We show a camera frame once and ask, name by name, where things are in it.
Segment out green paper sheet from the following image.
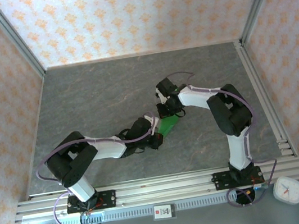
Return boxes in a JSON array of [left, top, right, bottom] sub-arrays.
[[155, 114, 182, 139]]

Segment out small label card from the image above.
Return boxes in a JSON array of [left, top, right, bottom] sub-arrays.
[[152, 203, 174, 221]]

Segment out white analog clock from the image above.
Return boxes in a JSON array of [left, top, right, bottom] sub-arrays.
[[270, 173, 299, 209]]

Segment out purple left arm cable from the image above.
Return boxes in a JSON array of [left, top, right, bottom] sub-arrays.
[[29, 111, 173, 224]]

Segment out aluminium mounting rail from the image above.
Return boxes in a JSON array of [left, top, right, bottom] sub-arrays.
[[11, 153, 299, 224]]

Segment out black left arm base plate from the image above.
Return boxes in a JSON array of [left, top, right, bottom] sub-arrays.
[[65, 190, 119, 215]]

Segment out grey slotted cable duct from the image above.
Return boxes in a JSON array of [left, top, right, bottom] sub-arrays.
[[26, 186, 266, 224]]

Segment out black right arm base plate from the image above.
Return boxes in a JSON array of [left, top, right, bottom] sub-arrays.
[[212, 165, 264, 192]]

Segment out red orange power wires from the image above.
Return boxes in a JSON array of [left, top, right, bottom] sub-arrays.
[[244, 173, 268, 195], [84, 196, 106, 214]]

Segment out aluminium side rail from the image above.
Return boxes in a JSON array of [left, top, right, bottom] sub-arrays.
[[234, 34, 299, 164]]

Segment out aluminium frame post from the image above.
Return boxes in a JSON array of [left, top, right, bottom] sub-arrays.
[[234, 0, 295, 47], [0, 0, 47, 85]]

